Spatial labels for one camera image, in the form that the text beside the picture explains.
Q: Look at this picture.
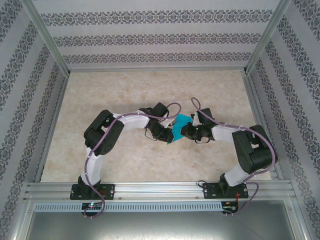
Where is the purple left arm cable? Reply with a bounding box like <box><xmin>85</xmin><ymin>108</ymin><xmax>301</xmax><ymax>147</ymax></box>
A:
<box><xmin>84</xmin><ymin>102</ymin><xmax>182</xmax><ymax>219</ymax></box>

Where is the aluminium table side rail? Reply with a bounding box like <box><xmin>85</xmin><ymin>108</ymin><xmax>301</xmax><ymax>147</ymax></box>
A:
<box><xmin>33</xmin><ymin>74</ymin><xmax>70</xmax><ymax>183</ymax></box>
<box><xmin>241</xmin><ymin>72</ymin><xmax>285</xmax><ymax>181</ymax></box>

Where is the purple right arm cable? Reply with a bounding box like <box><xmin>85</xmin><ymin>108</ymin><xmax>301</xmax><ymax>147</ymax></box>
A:
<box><xmin>190</xmin><ymin>96</ymin><xmax>279</xmax><ymax>216</ymax></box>

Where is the aluminium lower frame strut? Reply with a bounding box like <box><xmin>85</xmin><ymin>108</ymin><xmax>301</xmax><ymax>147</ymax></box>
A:
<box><xmin>284</xmin><ymin>197</ymin><xmax>315</xmax><ymax>240</ymax></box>
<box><xmin>6</xmin><ymin>196</ymin><xmax>35</xmax><ymax>240</ymax></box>

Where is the blue paper sheet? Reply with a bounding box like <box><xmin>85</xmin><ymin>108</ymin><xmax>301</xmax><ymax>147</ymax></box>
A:
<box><xmin>166</xmin><ymin>113</ymin><xmax>195</xmax><ymax>146</ymax></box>

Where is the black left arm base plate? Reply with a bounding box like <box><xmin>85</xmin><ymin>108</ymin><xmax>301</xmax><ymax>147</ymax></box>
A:
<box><xmin>69</xmin><ymin>183</ymin><xmax>116</xmax><ymax>201</ymax></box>

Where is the aluminium frame cross beam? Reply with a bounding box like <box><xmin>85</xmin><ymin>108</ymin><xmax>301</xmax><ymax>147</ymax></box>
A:
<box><xmin>68</xmin><ymin>66</ymin><xmax>247</xmax><ymax>73</ymax></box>

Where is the aluminium frame post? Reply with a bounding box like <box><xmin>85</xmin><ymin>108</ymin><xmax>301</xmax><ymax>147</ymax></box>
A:
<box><xmin>19</xmin><ymin>0</ymin><xmax>71</xmax><ymax>77</ymax></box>
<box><xmin>242</xmin><ymin>0</ymin><xmax>293</xmax><ymax>75</ymax></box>

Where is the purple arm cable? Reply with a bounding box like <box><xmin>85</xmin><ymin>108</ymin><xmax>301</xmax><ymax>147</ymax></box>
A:
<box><xmin>84</xmin><ymin>102</ymin><xmax>182</xmax><ymax>219</ymax></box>
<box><xmin>190</xmin><ymin>96</ymin><xmax>279</xmax><ymax>216</ymax></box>

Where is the grey metal sheet panel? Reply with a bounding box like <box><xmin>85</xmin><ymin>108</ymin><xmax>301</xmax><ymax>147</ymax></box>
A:
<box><xmin>23</xmin><ymin>211</ymin><xmax>298</xmax><ymax>240</ymax></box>

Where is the slotted grey cable duct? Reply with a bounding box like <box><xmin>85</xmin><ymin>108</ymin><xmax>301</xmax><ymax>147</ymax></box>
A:
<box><xmin>33</xmin><ymin>201</ymin><xmax>240</xmax><ymax>213</ymax></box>

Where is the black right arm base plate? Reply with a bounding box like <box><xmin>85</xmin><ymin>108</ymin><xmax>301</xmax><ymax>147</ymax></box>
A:
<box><xmin>202</xmin><ymin>182</ymin><xmax>250</xmax><ymax>200</ymax></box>

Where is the aluminium mounting rail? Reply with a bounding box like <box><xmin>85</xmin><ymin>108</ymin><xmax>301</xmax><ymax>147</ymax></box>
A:
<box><xmin>23</xmin><ymin>181</ymin><xmax>295</xmax><ymax>201</ymax></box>

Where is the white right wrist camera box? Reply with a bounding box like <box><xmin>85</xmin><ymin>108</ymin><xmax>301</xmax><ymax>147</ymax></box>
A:
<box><xmin>190</xmin><ymin>112</ymin><xmax>201</xmax><ymax>126</ymax></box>

